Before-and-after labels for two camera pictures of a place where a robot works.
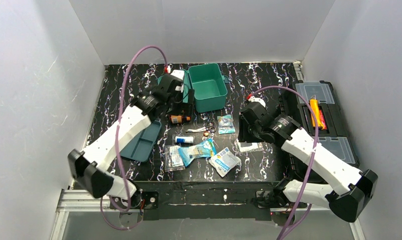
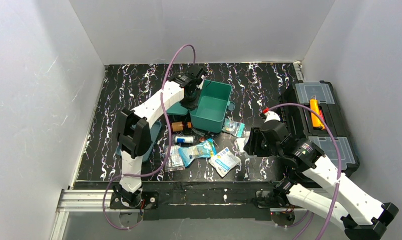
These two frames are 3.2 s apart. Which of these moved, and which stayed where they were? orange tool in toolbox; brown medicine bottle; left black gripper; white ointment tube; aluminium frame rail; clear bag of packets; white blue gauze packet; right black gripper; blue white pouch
Moved: right black gripper; brown medicine bottle; left black gripper
Stayed: orange tool in toolbox; clear bag of packets; white ointment tube; white blue gauze packet; blue white pouch; aluminium frame rail
